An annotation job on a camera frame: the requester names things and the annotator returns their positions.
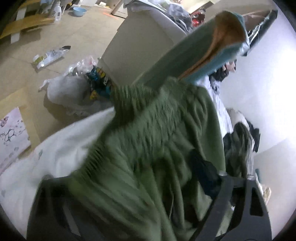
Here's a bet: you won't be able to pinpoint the green pants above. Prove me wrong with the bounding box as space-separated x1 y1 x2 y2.
68 78 225 240

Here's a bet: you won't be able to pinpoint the floral white bed sheet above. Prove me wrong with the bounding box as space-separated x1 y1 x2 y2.
1 78 231 240

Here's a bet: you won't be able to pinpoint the white plastic bag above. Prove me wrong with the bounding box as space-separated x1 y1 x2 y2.
38 56 112 117

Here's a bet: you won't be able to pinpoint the colourful snack package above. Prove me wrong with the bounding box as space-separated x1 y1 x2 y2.
86 65 113 100

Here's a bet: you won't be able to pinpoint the pile of dark clothes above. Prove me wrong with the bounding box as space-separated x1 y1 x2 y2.
209 59 237 94

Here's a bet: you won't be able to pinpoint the flat white packaging on floor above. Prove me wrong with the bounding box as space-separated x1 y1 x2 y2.
33 45 71 69

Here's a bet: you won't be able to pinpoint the white cabinet beside bed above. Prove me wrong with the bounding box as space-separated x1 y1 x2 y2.
98 8 187 85

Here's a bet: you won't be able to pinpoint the white detergent bottle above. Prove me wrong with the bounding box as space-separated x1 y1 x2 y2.
53 1 62 22

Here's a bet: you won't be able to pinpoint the blue plastic basin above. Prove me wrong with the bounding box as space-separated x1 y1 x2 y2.
72 7 87 17

